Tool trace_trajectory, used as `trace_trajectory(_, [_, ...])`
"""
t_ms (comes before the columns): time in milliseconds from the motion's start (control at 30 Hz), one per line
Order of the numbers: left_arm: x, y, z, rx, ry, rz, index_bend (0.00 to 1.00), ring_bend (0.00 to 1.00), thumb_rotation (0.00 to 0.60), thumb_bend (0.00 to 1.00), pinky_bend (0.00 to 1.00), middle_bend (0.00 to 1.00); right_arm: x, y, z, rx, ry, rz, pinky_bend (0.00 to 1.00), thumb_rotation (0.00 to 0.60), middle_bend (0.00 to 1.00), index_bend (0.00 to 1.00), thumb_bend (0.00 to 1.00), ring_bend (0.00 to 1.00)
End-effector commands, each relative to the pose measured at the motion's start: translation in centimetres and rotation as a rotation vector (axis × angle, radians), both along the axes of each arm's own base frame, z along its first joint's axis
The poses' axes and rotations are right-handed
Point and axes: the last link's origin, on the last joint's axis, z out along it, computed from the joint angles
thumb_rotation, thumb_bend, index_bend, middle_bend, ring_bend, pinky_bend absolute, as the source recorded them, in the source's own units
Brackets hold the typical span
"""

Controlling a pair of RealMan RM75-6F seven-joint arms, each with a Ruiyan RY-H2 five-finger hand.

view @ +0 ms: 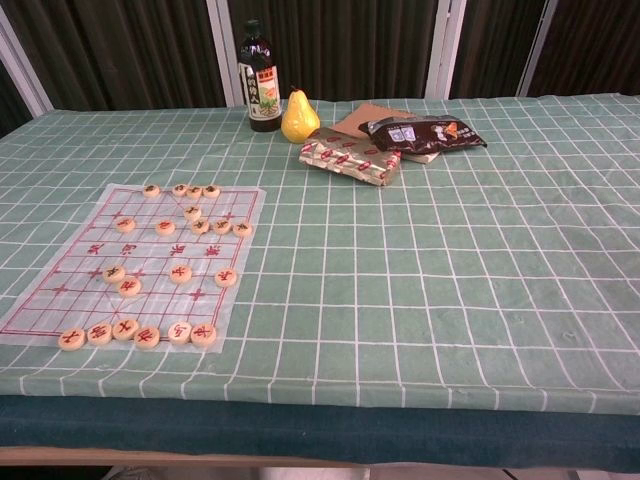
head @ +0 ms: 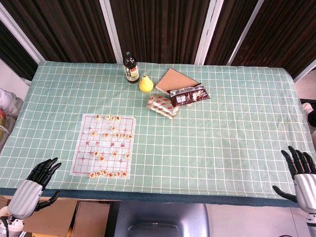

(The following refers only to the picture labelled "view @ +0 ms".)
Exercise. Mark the dark teal under cloth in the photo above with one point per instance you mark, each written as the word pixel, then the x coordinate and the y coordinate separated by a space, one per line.
pixel 320 430

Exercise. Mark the round wooden chess piece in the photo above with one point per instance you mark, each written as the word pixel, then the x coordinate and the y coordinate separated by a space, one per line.
pixel 200 226
pixel 179 332
pixel 225 276
pixel 179 189
pixel 70 340
pixel 211 190
pixel 203 334
pixel 223 226
pixel 147 337
pixel 114 273
pixel 125 329
pixel 99 334
pixel 151 190
pixel 194 190
pixel 129 286
pixel 242 229
pixel 125 224
pixel 192 212
pixel 180 273
pixel 165 227

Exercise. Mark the gold foil package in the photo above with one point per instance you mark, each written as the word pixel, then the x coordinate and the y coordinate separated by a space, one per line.
pixel 350 160

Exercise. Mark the dark white-framed screen panel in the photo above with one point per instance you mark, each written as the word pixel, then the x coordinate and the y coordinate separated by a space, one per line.
pixel 340 45
pixel 490 45
pixel 12 105
pixel 125 50
pixel 595 45

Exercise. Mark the plastic chinese chess board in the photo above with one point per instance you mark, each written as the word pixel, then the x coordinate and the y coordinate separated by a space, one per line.
pixel 150 255

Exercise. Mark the brown snack bag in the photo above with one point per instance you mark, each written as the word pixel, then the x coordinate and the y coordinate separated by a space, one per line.
pixel 425 135

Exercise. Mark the green white grid tablecloth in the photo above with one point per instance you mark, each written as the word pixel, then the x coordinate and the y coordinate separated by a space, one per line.
pixel 400 280

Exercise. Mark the dark sauce bottle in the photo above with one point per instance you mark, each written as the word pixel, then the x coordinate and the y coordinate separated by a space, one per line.
pixel 260 90

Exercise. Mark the yellow pear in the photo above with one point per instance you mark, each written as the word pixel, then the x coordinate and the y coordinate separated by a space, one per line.
pixel 299 122

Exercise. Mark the brown cardboard pad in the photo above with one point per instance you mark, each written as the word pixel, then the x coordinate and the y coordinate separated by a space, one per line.
pixel 357 117

